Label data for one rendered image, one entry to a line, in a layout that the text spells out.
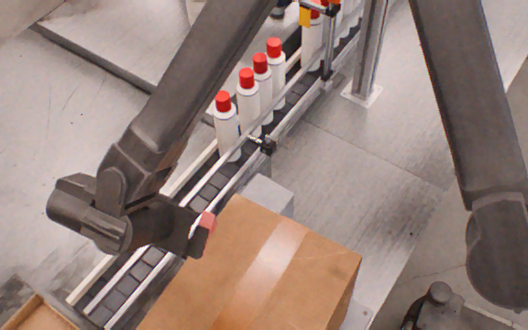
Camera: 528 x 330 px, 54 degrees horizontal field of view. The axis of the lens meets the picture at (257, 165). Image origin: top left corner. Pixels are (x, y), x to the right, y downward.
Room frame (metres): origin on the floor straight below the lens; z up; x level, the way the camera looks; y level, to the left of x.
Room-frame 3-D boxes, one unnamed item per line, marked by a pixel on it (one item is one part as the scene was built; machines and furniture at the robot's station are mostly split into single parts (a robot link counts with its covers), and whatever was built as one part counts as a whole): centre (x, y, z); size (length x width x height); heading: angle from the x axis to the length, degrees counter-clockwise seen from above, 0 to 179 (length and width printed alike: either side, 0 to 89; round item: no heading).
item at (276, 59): (0.90, -0.06, 0.98); 0.05 x 0.05 x 0.20
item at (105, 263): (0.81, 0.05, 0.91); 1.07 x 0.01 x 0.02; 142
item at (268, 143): (0.72, -0.01, 0.91); 0.07 x 0.03 x 0.16; 52
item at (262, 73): (0.85, -0.02, 0.98); 0.05 x 0.05 x 0.20
